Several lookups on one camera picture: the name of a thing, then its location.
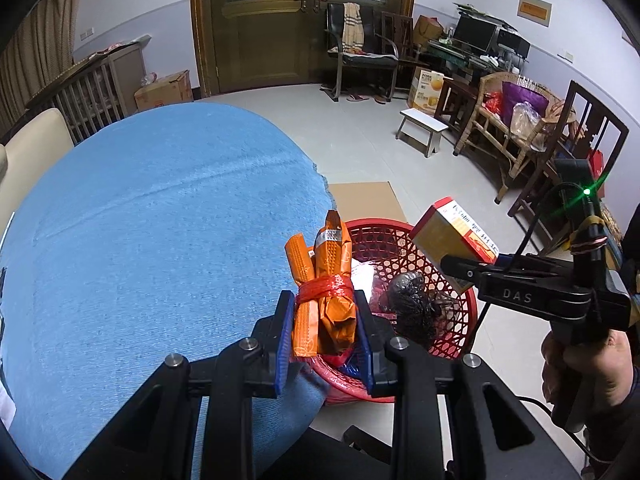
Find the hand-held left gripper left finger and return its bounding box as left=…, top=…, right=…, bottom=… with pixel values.
left=65, top=290, right=297, bottom=480

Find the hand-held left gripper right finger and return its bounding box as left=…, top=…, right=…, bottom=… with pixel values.
left=354, top=291, right=581, bottom=480

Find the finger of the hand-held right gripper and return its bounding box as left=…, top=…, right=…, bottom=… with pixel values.
left=440, top=254, right=490, bottom=295

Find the small red white box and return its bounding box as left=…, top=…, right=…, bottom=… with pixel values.
left=410, top=196, right=501, bottom=293

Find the orange packet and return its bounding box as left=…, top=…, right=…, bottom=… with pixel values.
left=285, top=209, right=358, bottom=358

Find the black plastic bag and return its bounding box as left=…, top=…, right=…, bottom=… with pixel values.
left=378, top=272, right=441, bottom=346

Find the red plastic basket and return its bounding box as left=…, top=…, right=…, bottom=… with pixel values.
left=307, top=219, right=478, bottom=406

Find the person's right forearm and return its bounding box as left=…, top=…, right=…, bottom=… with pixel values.
left=585, top=362, right=640, bottom=480

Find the person's right hand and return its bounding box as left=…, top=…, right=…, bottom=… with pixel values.
left=541, top=330, right=636, bottom=436

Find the cardboard sheet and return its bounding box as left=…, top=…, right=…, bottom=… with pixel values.
left=327, top=181, right=416, bottom=233

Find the white wooden stool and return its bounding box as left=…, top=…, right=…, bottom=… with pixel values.
left=396, top=108, right=448, bottom=158

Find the clear plastic bag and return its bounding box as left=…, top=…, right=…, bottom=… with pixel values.
left=510, top=101, right=546, bottom=141

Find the wicker chair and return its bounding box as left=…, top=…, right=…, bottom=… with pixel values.
left=452, top=71, right=581, bottom=201

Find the blue tablecloth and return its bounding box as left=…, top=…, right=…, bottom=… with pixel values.
left=0, top=102, right=341, bottom=480

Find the purple cushion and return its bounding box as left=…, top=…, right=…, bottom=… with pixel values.
left=501, top=81, right=550, bottom=128

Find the orange printed carton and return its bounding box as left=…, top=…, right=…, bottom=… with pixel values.
left=407, top=67, right=446, bottom=116

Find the dark wooden chair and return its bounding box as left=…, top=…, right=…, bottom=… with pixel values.
left=507, top=80, right=630, bottom=256

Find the cluttered desk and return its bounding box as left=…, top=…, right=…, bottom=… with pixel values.
left=425, top=40, right=531, bottom=86

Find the black metal chair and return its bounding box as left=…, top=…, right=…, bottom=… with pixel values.
left=325, top=1, right=401, bottom=100

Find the computer monitor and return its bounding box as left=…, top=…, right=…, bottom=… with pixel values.
left=452, top=14, right=500, bottom=53

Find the open cardboard box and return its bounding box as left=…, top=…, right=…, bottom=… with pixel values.
left=414, top=15, right=445, bottom=48

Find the brown wooden chair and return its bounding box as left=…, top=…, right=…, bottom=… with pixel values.
left=381, top=10, right=426, bottom=68

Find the striped scarf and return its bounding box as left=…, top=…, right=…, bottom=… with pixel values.
left=342, top=2, right=363, bottom=53

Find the brown cardboard box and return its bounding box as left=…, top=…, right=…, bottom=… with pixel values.
left=134, top=70, right=193, bottom=113

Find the wooden door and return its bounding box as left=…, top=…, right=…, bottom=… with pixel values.
left=189, top=0, right=420, bottom=98

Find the wooden crib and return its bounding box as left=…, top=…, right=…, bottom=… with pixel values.
left=25, top=35, right=153, bottom=143

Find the beige curtain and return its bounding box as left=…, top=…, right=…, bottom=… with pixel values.
left=0, top=0, right=88, bottom=133

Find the yellow wall sign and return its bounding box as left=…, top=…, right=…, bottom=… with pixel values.
left=517, top=0, right=553, bottom=28

